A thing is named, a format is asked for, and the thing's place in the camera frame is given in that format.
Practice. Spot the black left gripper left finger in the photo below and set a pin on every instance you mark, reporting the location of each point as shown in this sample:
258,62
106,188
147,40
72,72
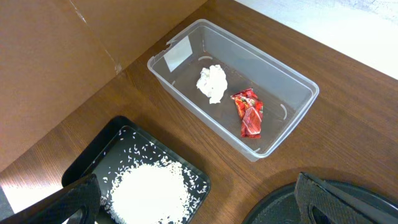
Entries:
82,195

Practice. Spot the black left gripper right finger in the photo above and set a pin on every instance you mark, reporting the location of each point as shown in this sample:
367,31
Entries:
321,201

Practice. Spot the black rectangular food tray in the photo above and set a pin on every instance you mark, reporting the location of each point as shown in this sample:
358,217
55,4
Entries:
122,144

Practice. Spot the white tissue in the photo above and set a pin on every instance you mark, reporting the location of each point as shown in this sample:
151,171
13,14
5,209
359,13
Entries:
212,83

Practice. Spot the black round tray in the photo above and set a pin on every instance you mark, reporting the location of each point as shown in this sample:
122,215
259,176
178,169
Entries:
280,205

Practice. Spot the clear plastic waste bin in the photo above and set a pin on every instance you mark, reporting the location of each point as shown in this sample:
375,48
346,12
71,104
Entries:
286,94

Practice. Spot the white label in bin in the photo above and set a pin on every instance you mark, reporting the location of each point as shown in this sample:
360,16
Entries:
178,54

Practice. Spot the red candy wrapper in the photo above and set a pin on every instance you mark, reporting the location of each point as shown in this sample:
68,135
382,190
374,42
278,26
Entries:
250,111

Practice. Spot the pile of rice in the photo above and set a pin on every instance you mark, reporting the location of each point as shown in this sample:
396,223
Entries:
150,194

